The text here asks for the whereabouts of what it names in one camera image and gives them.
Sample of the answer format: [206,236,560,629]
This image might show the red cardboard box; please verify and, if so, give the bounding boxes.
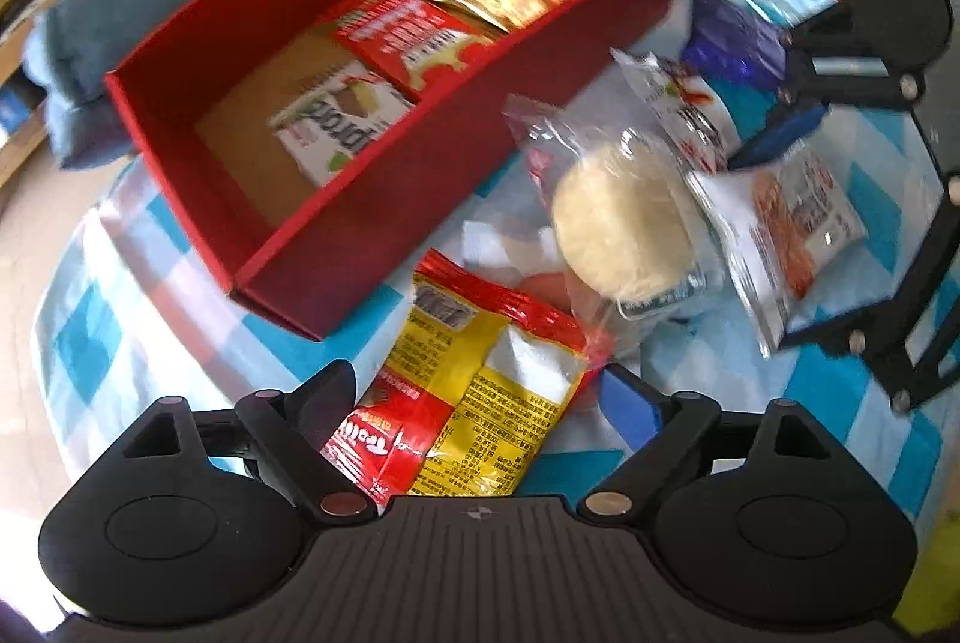
[106,0,670,339]

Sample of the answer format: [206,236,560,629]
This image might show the white spicy strips packet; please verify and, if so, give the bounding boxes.
[685,140,867,357]

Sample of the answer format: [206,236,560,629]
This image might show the red green spicy packet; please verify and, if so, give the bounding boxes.
[334,0,494,100]

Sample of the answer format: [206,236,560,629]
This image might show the vacuum packed sausages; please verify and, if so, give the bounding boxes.
[460,220,602,315]

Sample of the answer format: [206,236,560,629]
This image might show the yellow red Trolli packet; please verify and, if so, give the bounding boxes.
[320,250,590,506]

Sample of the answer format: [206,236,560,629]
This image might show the round white cake packet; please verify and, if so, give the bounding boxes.
[503,95,727,324]

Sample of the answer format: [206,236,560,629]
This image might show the purple foil packet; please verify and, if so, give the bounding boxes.
[680,0,786,92]

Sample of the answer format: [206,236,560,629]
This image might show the small white red snack packet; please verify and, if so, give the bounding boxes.
[612,49,740,173]

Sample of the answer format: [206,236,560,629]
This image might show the Kaprons wafer packet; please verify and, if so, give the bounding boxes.
[268,59,412,188]

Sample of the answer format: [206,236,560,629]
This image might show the blue checkered tablecloth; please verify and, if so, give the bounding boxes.
[36,0,958,533]

